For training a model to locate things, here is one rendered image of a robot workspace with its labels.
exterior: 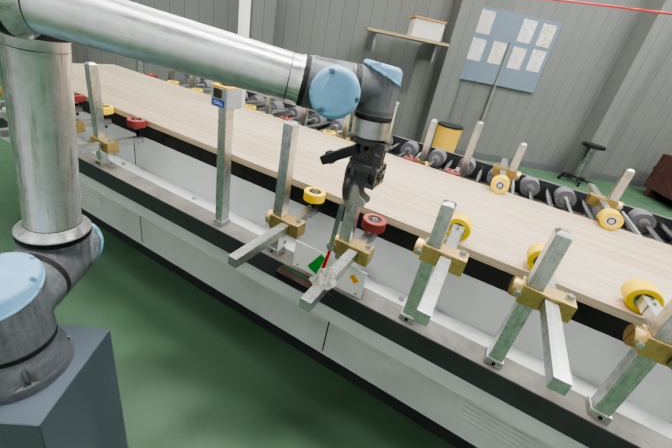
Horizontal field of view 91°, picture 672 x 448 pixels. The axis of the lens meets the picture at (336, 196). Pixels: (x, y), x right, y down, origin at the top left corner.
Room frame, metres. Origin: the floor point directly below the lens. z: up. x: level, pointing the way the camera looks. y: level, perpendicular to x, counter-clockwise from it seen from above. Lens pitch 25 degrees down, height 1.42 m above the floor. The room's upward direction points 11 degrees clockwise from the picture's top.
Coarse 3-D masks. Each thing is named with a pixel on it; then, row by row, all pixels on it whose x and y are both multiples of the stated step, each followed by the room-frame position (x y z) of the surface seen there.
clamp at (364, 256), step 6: (336, 240) 0.86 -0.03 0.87; (342, 240) 0.86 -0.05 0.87; (354, 240) 0.87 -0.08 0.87; (336, 246) 0.86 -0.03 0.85; (342, 246) 0.85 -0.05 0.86; (348, 246) 0.84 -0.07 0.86; (354, 246) 0.84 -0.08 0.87; (360, 246) 0.85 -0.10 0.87; (372, 246) 0.86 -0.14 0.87; (336, 252) 0.86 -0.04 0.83; (342, 252) 0.85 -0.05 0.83; (360, 252) 0.83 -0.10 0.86; (366, 252) 0.82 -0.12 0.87; (372, 252) 0.85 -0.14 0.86; (360, 258) 0.82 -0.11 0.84; (366, 258) 0.82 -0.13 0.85; (360, 264) 0.82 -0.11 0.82; (366, 264) 0.82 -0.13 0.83
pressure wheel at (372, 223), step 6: (366, 216) 0.98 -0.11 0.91; (372, 216) 0.99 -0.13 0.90; (378, 216) 0.99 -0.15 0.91; (366, 222) 0.94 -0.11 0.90; (372, 222) 0.94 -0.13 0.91; (378, 222) 0.96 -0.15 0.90; (384, 222) 0.96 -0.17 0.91; (366, 228) 0.94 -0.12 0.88; (372, 228) 0.93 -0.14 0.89; (378, 228) 0.93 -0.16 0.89; (384, 228) 0.95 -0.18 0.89
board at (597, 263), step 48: (144, 96) 1.94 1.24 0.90; (192, 96) 2.18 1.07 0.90; (240, 144) 1.44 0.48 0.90; (336, 144) 1.75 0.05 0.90; (336, 192) 1.13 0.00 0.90; (384, 192) 1.22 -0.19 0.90; (432, 192) 1.33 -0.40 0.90; (480, 192) 1.45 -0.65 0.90; (480, 240) 0.98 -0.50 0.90; (528, 240) 1.06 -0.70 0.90; (576, 240) 1.14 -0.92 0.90; (624, 240) 1.23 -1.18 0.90; (576, 288) 0.81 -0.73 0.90
